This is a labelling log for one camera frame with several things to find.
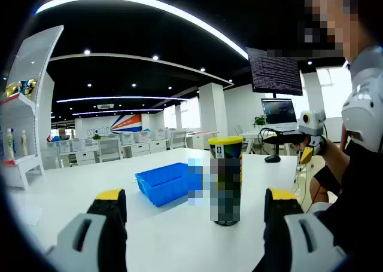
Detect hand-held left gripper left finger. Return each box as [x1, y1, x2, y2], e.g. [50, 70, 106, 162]
[44, 188, 128, 272]

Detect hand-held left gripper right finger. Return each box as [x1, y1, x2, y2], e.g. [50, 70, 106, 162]
[257, 187, 348, 272]

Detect dark chip container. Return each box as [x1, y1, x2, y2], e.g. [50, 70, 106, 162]
[209, 142, 244, 227]

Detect yellow chip container lid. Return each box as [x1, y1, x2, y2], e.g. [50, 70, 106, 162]
[208, 136, 245, 146]

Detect blue plastic box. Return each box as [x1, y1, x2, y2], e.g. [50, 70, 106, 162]
[134, 162, 189, 207]

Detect open laptop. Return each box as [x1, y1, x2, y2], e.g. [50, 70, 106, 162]
[260, 97, 299, 133]

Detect green potted plant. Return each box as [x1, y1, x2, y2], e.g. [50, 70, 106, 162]
[253, 115, 268, 130]

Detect person's leg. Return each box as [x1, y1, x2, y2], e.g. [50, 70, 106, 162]
[309, 176, 330, 204]

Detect black computer monitor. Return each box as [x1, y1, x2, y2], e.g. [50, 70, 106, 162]
[245, 47, 303, 97]

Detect white table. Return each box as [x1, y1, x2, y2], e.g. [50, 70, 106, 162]
[5, 147, 303, 272]

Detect white office chair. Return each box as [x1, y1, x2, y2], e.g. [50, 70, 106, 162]
[98, 137, 124, 163]

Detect row of white office desks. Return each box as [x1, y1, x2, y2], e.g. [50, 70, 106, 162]
[46, 127, 221, 165]

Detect pale drink bottle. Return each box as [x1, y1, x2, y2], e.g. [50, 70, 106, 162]
[20, 130, 29, 157]
[6, 128, 16, 161]

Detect white display shelf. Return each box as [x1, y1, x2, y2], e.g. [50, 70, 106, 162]
[0, 25, 65, 192]

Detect colourful snack packets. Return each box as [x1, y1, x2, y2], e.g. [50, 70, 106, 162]
[5, 78, 39, 99]

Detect curved ceiling light strip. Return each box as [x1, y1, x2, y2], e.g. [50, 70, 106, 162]
[34, 0, 250, 61]

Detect black cable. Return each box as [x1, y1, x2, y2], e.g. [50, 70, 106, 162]
[257, 127, 281, 154]

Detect white cable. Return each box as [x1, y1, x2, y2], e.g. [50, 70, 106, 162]
[293, 161, 314, 213]

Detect orange blue wall poster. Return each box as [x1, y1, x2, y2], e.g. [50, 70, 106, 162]
[110, 114, 142, 135]

